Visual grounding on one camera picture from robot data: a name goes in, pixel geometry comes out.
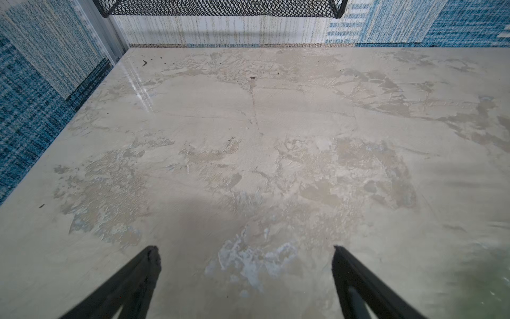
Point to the black wire mesh shelf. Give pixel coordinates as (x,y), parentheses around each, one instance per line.
(223,8)

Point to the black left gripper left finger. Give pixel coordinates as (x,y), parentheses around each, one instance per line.
(126,294)

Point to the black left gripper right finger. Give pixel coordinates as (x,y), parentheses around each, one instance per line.
(361,293)

